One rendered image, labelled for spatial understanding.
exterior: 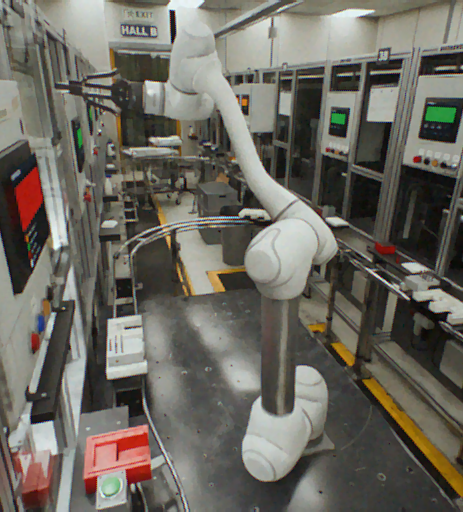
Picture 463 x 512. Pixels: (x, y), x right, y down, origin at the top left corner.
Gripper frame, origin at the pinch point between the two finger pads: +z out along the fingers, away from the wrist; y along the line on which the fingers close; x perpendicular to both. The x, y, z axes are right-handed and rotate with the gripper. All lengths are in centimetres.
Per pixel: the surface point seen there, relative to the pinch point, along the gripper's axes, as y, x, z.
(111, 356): 88, -12, -12
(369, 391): 167, 29, -174
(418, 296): 79, 7, -160
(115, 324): 96, 19, -14
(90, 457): 80, -57, -6
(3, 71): -5.1, -40.6, 7.9
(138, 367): 92, -14, -21
